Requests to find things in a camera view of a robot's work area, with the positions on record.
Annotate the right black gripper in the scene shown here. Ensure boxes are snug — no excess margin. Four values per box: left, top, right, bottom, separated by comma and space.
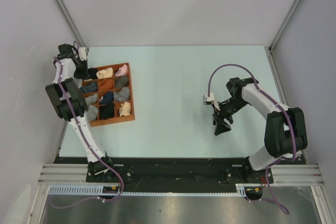
212, 97, 249, 136

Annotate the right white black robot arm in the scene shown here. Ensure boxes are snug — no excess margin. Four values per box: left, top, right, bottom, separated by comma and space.
204, 78, 308, 183

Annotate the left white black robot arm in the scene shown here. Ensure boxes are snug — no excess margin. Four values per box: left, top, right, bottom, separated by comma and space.
45, 44, 116, 182

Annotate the navy striped rolled cloth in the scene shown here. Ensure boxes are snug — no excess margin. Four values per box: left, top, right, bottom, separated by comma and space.
79, 82, 98, 94

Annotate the cream rolled cloth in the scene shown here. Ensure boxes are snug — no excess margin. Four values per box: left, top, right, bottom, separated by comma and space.
96, 67, 113, 79

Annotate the orange rolled cloth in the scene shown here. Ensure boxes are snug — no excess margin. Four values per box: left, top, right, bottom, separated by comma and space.
98, 78, 114, 92

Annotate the light grey rolled cloth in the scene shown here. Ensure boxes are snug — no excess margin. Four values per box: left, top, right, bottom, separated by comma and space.
85, 94, 98, 106

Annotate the navy blue rolled cloth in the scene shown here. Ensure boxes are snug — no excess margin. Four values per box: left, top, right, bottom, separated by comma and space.
99, 91, 114, 105

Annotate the orange wooden divided tray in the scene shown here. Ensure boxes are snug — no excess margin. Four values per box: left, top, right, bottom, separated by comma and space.
80, 62, 135, 127

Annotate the dark grey rolled cloth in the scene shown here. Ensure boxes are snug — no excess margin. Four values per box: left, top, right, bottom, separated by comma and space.
114, 76, 129, 89

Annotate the pink white rolled cloth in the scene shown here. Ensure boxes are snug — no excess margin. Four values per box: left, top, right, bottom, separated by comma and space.
115, 65, 129, 77

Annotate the grey striped corner cloth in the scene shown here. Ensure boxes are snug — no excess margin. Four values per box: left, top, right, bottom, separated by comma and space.
87, 105, 99, 122

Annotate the black rolled cloth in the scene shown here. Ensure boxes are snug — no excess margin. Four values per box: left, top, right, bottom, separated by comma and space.
99, 103, 115, 120

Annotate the grey striped rolled cloth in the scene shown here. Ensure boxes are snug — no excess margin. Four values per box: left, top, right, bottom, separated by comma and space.
113, 87, 131, 102

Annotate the beige rolled cloth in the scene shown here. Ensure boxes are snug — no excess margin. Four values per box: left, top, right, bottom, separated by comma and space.
119, 102, 132, 117

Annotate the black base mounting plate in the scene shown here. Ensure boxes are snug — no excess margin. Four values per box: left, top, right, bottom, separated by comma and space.
53, 157, 304, 193

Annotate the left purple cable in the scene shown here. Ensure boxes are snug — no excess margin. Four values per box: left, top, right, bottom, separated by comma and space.
48, 40, 125, 209

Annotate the aluminium frame rail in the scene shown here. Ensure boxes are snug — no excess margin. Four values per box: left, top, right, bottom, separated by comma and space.
38, 164, 324, 186

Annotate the left aluminium corner post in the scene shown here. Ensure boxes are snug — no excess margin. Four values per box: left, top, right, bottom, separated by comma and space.
54, 0, 87, 48

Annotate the aluminium corner post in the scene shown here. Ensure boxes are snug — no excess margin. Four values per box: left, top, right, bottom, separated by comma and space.
268, 0, 303, 52
54, 0, 87, 48

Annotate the white slotted cable duct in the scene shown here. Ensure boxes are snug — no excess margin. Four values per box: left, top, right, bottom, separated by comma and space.
48, 185, 246, 197

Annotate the right aluminium corner post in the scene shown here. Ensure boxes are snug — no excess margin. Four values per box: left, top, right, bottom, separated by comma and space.
268, 0, 303, 52

